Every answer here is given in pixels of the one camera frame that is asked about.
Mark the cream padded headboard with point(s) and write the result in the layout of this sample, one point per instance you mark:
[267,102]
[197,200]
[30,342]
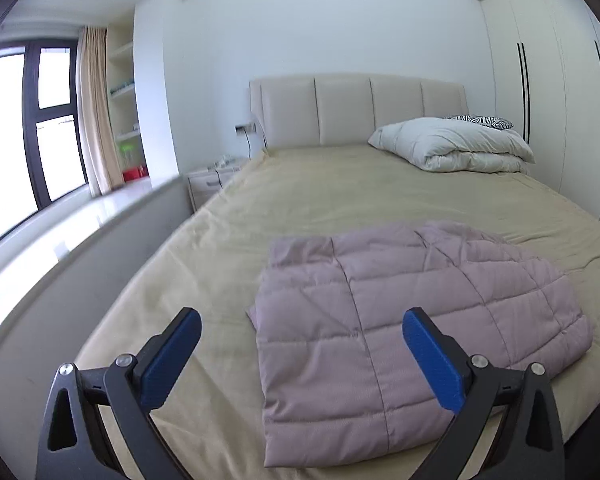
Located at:
[340,110]

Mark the white nightstand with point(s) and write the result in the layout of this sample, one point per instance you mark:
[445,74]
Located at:
[207,185]

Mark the red box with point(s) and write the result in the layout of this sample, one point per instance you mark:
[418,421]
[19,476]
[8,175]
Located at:
[133,174]

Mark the white wardrobe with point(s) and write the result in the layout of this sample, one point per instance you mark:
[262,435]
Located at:
[555,85]

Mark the black framed window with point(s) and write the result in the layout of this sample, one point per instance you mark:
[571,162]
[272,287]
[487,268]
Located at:
[30,125]

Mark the beige curtain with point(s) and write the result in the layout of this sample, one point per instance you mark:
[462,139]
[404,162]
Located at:
[97,120]

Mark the pink quilted blanket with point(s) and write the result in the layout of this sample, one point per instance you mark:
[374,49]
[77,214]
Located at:
[380,340]

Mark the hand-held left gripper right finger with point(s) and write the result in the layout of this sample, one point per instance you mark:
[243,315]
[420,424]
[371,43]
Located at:
[432,360]

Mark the white window sill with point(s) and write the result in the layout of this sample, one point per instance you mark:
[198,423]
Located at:
[80,230]

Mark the zebra print pillow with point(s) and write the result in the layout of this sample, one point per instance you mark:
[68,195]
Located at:
[485,121]

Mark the wall socket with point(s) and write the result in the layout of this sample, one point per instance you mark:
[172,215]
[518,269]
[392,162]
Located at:
[246,127]

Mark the white wall shelf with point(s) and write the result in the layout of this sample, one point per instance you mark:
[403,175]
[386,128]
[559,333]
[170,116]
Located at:
[125,110]

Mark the white folded duvet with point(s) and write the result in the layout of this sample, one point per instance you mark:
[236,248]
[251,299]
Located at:
[445,145]

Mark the green item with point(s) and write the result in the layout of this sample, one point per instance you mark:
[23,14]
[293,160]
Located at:
[127,150]

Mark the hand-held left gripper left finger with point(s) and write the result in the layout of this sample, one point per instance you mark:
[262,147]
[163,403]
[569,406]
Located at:
[172,360]

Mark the bed with beige sheet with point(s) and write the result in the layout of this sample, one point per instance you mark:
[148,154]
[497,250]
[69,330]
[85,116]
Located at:
[305,195]

